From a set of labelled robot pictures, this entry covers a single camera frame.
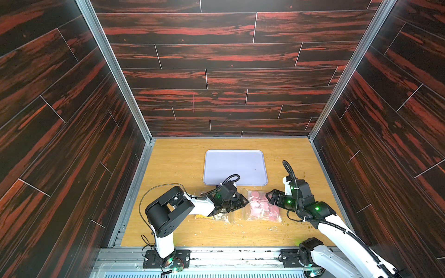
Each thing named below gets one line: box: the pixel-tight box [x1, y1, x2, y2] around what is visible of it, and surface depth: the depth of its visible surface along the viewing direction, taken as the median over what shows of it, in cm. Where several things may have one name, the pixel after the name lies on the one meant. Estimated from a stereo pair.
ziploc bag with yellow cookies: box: [194, 208, 237, 223], surface depth 85 cm
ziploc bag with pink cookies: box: [243, 188, 283, 223], surface depth 87 cm
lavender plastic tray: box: [203, 149, 268, 186], surface depth 108 cm
